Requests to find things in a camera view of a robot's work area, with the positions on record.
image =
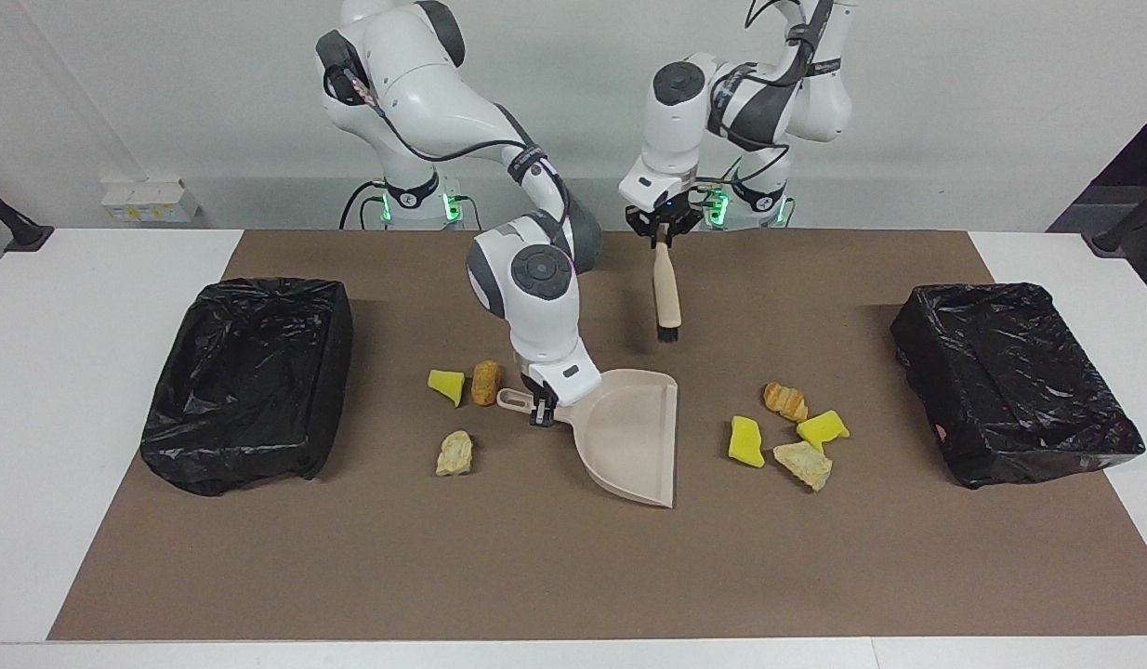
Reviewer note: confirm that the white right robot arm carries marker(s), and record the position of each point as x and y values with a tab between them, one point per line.
536	307

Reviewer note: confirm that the black stand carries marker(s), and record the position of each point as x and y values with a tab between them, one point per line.
25	237
1131	232

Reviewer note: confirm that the brown table mat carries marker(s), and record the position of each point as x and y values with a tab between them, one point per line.
536	576

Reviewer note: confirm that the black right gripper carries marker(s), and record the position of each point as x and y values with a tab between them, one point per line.
533	386

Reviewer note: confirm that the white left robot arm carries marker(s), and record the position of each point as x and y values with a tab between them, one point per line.
685	130

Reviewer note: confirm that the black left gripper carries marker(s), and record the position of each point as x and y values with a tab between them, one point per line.
678	214

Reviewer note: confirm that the notched yellow sponge piece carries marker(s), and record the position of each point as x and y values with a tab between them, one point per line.
823	429

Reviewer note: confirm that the brown oval toy bread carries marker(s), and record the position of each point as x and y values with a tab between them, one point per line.
486	383

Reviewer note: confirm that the beige plastic dustpan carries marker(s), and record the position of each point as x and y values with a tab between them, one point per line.
629	437

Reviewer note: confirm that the small torn croissant piece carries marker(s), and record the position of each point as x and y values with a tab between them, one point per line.
454	453

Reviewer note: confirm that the black bagged bin pink mark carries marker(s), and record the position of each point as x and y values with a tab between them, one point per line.
1010	381

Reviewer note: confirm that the white wall power strip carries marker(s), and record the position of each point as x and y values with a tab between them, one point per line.
151	200

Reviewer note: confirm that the yellow sponge wedge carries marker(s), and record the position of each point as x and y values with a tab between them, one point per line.
446	384

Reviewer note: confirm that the orange striped toy croissant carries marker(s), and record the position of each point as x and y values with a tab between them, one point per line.
785	401

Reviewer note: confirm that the beige hand brush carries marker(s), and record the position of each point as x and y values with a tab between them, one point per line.
666	288

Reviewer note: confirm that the pale torn bread chunk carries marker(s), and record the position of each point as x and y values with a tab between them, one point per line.
804	465

